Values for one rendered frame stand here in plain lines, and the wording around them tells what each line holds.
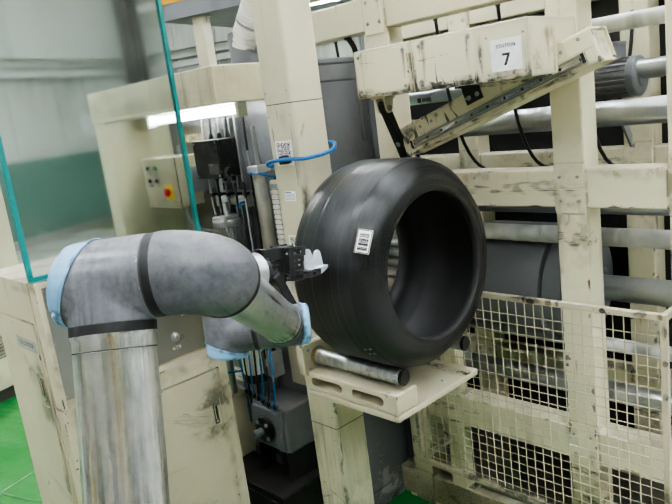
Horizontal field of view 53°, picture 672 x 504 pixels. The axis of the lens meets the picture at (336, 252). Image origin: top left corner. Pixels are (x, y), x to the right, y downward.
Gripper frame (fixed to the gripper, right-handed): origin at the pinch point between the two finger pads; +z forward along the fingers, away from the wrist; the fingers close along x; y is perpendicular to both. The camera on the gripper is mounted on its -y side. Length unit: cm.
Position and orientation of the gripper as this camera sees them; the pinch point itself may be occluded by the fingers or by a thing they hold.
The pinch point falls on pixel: (323, 269)
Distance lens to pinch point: 169.4
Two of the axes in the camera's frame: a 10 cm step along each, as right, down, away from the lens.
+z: 7.2, -1.2, 6.8
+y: -0.4, -9.9, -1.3
